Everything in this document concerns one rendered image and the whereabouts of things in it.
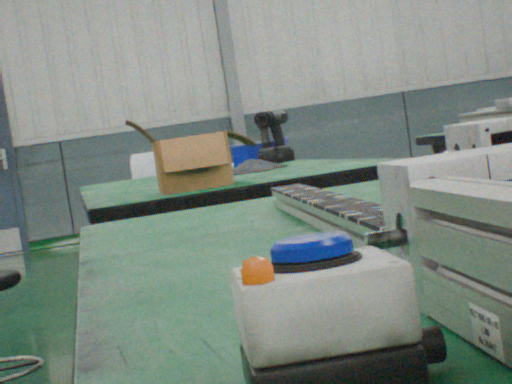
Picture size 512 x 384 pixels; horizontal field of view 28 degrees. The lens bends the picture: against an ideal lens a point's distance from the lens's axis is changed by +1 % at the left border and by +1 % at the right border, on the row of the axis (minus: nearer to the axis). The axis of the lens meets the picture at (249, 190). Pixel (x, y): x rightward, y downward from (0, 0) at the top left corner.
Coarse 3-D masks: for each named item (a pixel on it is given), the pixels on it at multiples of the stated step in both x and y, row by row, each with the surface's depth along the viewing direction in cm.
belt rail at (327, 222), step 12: (276, 192) 171; (276, 204) 174; (288, 204) 162; (300, 204) 141; (300, 216) 143; (312, 216) 135; (324, 216) 120; (336, 216) 111; (324, 228) 122; (336, 228) 113; (348, 228) 105; (360, 228) 98; (360, 240) 99
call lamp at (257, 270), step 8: (256, 256) 47; (248, 264) 46; (256, 264) 46; (264, 264) 46; (248, 272) 46; (256, 272) 46; (264, 272) 46; (272, 272) 46; (248, 280) 46; (256, 280) 46; (264, 280) 46; (272, 280) 46
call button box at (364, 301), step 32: (352, 256) 49; (384, 256) 49; (256, 288) 46; (288, 288) 46; (320, 288) 46; (352, 288) 46; (384, 288) 46; (256, 320) 46; (288, 320) 46; (320, 320) 46; (352, 320) 46; (384, 320) 46; (416, 320) 46; (256, 352) 46; (288, 352) 46; (320, 352) 46; (352, 352) 46; (384, 352) 47; (416, 352) 46
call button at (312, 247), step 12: (288, 240) 50; (300, 240) 49; (312, 240) 48; (324, 240) 48; (336, 240) 48; (348, 240) 49; (276, 252) 49; (288, 252) 48; (300, 252) 48; (312, 252) 48; (324, 252) 48; (336, 252) 48; (348, 252) 49
